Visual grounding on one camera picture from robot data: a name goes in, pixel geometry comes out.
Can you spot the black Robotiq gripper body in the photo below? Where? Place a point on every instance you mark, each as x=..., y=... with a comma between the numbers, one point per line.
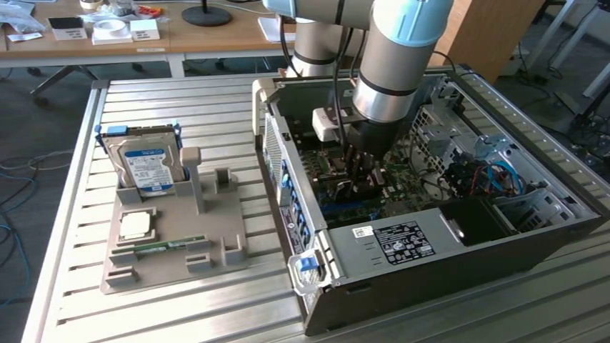
x=374, y=137

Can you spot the black graphics card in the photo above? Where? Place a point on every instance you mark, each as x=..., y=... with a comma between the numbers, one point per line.
x=343, y=193

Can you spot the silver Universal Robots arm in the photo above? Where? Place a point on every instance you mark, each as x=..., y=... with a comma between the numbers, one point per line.
x=395, y=53

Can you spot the CPU socket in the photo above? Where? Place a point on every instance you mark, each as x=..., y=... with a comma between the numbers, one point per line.
x=334, y=164

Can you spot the green motherboard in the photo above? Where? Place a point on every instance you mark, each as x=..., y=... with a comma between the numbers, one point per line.
x=405, y=186

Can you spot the blue expansion slot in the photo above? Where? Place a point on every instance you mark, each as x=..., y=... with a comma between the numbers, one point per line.
x=355, y=207

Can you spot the perforated metal drive cage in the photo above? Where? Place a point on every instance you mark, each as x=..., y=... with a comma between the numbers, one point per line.
x=443, y=143

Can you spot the grey power supply unit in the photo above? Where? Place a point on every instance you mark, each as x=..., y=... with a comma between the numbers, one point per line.
x=362, y=257

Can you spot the black plastic shroud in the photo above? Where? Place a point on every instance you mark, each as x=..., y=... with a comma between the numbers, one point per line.
x=477, y=221

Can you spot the blue case latch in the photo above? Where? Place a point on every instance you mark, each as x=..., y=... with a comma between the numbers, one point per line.
x=305, y=265

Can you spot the open black PC case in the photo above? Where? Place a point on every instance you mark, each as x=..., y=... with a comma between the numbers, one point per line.
x=429, y=278

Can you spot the brown cardboard box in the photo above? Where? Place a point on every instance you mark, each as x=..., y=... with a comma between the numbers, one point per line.
x=289, y=26

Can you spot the white paper stack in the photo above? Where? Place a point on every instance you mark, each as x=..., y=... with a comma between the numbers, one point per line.
x=271, y=34

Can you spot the silver metal disk bay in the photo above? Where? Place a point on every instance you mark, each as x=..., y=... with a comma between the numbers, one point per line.
x=538, y=211

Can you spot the wooden cabinet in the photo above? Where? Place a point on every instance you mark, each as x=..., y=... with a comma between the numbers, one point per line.
x=490, y=35

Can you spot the grey plastic parts rack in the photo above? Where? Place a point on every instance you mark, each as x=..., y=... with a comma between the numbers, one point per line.
x=180, y=221

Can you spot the hard disk with blue carrier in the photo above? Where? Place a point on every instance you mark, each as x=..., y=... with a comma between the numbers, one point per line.
x=143, y=168

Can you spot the green RAM stick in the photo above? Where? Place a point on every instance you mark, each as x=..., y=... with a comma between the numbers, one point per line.
x=162, y=246

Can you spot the silver CPU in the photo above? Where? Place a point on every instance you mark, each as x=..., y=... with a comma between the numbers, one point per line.
x=135, y=225

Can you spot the black round lamp base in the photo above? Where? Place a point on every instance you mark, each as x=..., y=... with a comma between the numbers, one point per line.
x=207, y=16

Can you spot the white desk legs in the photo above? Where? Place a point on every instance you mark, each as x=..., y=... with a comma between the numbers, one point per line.
x=596, y=82

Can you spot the plain white box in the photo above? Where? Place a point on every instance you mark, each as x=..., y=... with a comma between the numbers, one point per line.
x=144, y=30

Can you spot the orange red small item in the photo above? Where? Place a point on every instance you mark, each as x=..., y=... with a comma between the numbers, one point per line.
x=150, y=11

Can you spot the flat white box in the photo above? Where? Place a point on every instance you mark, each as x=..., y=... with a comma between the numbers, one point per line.
x=112, y=40

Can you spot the white tape roll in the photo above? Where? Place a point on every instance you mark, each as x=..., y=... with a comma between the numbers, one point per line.
x=111, y=25

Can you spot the grey leg with caster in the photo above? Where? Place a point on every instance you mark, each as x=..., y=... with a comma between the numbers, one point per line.
x=62, y=76

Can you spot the beige tape roll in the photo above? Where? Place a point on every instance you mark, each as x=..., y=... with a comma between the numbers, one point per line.
x=90, y=4

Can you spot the white box black top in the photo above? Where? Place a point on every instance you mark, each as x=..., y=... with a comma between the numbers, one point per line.
x=67, y=30

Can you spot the white paper label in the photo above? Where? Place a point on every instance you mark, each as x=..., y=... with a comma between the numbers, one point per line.
x=24, y=36

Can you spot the clear plastic bag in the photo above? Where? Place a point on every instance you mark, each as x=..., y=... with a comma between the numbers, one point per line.
x=19, y=18

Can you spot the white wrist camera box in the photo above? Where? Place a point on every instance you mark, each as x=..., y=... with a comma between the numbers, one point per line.
x=326, y=123

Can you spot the wooden desk white frame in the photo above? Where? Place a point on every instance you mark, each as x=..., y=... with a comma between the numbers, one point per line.
x=71, y=48
x=214, y=39

